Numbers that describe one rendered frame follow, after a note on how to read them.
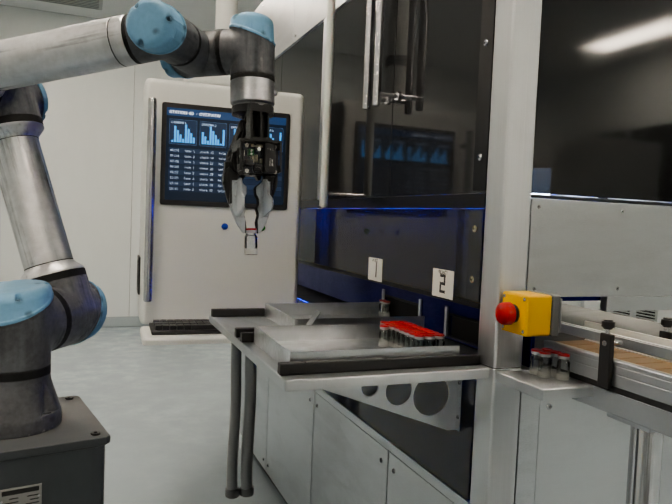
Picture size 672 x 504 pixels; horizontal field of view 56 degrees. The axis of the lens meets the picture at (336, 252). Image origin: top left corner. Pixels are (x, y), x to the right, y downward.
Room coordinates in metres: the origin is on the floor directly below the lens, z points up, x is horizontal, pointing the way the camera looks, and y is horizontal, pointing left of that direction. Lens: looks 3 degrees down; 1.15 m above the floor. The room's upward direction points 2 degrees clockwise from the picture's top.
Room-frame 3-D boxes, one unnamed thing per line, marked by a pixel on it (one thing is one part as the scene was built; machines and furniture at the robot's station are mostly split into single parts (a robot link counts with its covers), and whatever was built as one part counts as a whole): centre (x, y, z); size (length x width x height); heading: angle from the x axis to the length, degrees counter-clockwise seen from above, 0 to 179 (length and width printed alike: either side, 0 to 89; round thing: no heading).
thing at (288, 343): (1.27, -0.04, 0.90); 0.34 x 0.26 x 0.04; 111
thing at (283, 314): (1.63, -0.02, 0.90); 0.34 x 0.26 x 0.04; 112
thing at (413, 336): (1.31, -0.14, 0.91); 0.18 x 0.02 x 0.05; 21
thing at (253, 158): (1.08, 0.15, 1.27); 0.09 x 0.08 x 0.12; 23
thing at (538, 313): (1.12, -0.35, 1.00); 0.08 x 0.07 x 0.07; 112
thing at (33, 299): (1.03, 0.52, 0.96); 0.13 x 0.12 x 0.14; 170
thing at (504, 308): (1.10, -0.31, 1.00); 0.04 x 0.04 x 0.04; 22
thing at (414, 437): (2.14, 0.08, 0.73); 1.98 x 0.01 x 0.25; 22
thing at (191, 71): (1.09, 0.26, 1.42); 0.11 x 0.11 x 0.08; 80
